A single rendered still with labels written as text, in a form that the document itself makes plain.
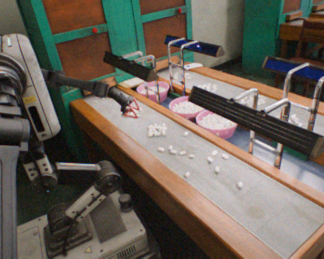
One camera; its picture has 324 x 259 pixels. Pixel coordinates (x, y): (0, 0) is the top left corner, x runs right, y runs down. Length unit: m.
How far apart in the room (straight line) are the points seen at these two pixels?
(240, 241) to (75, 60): 1.72
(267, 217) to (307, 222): 0.14
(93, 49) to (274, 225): 1.76
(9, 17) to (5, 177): 2.38
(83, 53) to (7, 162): 1.60
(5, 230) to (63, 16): 1.69
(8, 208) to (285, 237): 0.90
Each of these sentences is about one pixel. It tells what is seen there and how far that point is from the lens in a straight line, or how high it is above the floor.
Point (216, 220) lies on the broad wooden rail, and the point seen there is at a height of 0.76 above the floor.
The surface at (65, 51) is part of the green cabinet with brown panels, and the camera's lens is 2.20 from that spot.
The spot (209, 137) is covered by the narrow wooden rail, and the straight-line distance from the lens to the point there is 1.54.
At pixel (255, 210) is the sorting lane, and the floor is 0.74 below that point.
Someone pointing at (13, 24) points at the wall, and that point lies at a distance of 3.01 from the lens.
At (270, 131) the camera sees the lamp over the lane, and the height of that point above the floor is 1.07.
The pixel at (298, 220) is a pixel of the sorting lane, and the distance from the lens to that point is 1.21.
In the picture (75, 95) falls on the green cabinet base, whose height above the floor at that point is 0.80.
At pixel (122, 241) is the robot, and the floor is 0.47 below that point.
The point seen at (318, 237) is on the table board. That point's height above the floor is 0.74.
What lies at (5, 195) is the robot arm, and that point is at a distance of 0.73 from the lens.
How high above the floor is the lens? 1.63
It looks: 32 degrees down
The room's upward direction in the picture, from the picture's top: 7 degrees counter-clockwise
